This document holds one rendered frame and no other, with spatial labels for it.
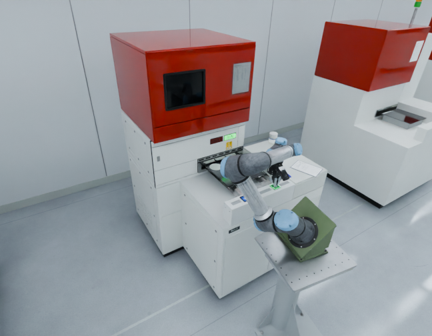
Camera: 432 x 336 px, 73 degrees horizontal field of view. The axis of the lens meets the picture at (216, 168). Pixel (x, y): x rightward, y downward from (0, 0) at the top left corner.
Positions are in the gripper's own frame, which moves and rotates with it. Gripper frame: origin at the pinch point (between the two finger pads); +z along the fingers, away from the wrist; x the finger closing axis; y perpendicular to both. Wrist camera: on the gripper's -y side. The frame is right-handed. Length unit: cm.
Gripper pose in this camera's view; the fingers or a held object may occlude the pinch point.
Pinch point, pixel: (276, 185)
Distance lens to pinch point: 207.3
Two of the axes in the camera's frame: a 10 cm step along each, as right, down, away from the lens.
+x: -8.5, 2.7, -4.6
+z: -0.3, 8.4, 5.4
